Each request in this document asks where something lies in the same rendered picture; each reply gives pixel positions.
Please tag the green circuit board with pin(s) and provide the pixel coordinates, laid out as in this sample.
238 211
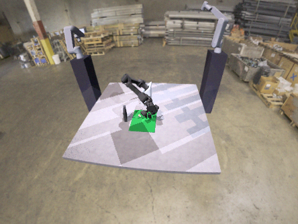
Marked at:
142 124

